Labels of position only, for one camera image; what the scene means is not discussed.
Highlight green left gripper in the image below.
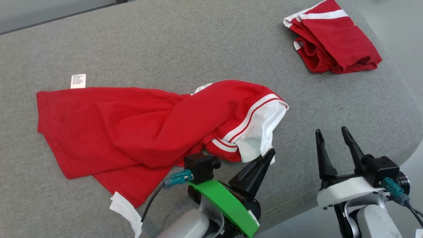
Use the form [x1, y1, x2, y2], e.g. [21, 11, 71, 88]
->
[187, 148, 276, 238]

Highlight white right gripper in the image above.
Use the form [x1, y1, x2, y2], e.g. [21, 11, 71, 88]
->
[315, 126, 385, 209]

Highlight red shorts with white trim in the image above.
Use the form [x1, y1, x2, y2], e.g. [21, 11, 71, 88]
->
[283, 0, 383, 74]

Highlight red basketball jersey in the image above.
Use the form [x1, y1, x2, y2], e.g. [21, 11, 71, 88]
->
[36, 74, 289, 209]

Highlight black right camera cable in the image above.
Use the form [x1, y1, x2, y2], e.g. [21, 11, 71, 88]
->
[383, 178, 423, 228]

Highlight white left cable label tag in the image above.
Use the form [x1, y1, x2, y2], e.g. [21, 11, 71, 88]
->
[110, 192, 143, 238]

